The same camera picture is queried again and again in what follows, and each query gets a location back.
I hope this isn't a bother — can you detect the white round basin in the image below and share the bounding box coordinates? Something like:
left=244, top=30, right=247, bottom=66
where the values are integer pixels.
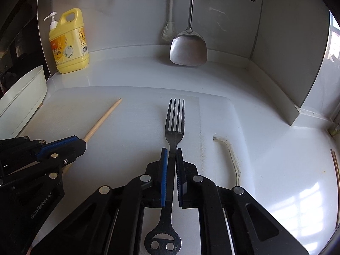
left=0, top=65, right=48, bottom=139

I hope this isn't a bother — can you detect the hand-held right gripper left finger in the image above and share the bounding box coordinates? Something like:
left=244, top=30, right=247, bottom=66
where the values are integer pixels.
left=30, top=147, right=169, bottom=255

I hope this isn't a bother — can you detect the window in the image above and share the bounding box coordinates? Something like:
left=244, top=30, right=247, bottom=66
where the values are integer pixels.
left=325, top=11, right=340, bottom=128

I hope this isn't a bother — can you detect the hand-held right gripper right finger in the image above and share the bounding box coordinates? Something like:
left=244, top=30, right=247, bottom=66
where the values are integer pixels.
left=175, top=148, right=310, bottom=255

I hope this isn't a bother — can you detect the steel spatula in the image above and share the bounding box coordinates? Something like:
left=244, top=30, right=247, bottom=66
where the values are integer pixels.
left=170, top=0, right=208, bottom=65

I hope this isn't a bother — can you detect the white plastic cutting board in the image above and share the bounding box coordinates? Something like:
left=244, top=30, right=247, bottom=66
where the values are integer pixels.
left=20, top=86, right=257, bottom=255

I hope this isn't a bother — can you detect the white dish brush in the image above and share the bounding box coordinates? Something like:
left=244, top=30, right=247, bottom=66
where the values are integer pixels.
left=161, top=0, right=178, bottom=42

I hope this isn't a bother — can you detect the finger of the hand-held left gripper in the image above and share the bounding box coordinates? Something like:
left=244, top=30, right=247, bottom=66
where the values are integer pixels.
left=0, top=135, right=81, bottom=171
left=0, top=139, right=87, bottom=189

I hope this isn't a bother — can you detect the wooden chopstick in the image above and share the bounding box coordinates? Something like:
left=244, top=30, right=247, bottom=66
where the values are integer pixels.
left=330, top=149, right=340, bottom=229
left=62, top=98, right=123, bottom=176

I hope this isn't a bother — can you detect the yellow detergent pump bottle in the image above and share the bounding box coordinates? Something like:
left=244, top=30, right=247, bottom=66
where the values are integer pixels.
left=44, top=8, right=90, bottom=74

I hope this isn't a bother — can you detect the dark metal fork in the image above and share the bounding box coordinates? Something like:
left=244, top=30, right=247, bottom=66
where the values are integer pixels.
left=144, top=99, right=186, bottom=253

